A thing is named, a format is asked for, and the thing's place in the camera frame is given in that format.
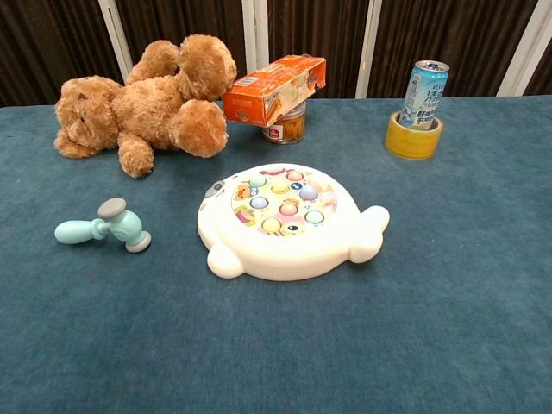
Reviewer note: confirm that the mint green toy hammer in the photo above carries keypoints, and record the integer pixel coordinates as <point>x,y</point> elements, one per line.
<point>125,225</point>

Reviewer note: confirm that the white whack-a-mole toy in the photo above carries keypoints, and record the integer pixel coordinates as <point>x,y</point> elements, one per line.
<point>293,254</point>

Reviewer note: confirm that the glass jar with orange fruit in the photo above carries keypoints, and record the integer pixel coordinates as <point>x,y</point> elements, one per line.
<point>291,127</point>

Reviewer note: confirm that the orange cardboard snack box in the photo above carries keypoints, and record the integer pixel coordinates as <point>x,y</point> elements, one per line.
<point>267,97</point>

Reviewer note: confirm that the yellow tape roll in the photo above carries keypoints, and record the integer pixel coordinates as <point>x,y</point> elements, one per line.
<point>409,144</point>

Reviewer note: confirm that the brown teddy bear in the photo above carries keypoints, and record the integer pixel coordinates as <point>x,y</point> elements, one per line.
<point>164,103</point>

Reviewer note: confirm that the light blue drink can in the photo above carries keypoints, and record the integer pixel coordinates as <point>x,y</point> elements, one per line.
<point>422,95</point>

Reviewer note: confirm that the white partition frame post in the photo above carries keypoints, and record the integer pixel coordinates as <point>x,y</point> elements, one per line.
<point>524,47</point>
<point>255,32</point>
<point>367,47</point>
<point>115,32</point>

